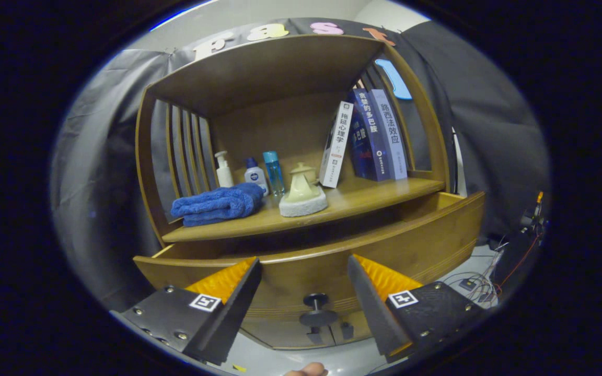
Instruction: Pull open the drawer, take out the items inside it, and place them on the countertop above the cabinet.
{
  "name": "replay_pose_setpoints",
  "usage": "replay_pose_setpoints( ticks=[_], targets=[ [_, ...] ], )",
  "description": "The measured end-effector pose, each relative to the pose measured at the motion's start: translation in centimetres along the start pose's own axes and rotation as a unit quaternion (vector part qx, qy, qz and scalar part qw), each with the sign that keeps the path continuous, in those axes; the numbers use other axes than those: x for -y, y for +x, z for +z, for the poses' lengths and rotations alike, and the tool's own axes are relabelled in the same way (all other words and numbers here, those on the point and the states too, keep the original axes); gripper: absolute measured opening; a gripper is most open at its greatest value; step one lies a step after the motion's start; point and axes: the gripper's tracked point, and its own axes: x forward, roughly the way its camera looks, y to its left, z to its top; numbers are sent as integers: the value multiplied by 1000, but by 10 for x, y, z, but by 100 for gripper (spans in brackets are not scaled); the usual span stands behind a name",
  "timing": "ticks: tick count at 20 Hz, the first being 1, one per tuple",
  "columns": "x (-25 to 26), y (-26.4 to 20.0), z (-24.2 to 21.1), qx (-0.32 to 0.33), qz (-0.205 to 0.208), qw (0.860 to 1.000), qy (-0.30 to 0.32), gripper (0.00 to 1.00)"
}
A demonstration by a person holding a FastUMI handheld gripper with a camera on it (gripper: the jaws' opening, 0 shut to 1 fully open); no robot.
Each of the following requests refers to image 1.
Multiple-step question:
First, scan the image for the clear blue bottle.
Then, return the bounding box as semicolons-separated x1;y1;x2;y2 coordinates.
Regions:
263;151;286;197

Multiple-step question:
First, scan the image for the wooden cabinet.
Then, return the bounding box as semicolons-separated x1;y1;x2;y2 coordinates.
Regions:
135;34;485;350

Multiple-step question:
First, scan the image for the light blue book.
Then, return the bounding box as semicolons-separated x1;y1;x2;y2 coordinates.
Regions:
369;89;409;181

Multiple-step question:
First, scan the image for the white pump bottle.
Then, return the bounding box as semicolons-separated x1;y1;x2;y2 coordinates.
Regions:
214;151;234;189

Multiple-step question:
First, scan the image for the dark blue book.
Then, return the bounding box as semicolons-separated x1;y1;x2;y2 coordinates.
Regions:
348;88;391;182

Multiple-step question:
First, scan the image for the red cable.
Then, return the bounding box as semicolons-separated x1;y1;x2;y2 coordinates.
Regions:
494;232;542;293

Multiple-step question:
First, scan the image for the white book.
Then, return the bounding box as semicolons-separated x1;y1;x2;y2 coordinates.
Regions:
319;101;355;189

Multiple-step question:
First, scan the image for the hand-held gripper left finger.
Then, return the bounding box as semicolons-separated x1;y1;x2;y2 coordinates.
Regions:
118;256;263;366

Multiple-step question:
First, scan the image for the wooden drawer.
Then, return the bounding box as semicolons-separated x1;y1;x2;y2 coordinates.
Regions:
133;191;486;320

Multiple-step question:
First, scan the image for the black backdrop cloth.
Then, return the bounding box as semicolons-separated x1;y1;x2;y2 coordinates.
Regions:
50;18;551;314

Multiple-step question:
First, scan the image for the white bottle with blue cap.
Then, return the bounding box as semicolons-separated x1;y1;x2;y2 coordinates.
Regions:
244;158;270;196

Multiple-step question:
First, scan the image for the wooden cabinet door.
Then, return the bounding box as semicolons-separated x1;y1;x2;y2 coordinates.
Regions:
331;311;380;346
239;316;333;350

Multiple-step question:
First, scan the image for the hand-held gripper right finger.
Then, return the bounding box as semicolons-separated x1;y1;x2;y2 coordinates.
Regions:
347;253;490;364

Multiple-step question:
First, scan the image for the loose cable bundle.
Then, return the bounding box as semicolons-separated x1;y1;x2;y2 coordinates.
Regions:
439;245;505;306

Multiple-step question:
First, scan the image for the folded blue towel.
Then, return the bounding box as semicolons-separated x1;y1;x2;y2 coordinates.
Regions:
170;182;265;227

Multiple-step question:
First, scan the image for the black and orange device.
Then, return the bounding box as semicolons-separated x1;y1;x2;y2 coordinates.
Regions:
520;191;546;241

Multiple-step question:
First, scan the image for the wooden countertop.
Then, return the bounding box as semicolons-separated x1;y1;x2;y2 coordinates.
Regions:
161;175;447;243

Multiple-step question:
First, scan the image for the black drawer knob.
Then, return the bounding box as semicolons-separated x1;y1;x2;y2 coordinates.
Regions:
299;293;339;327

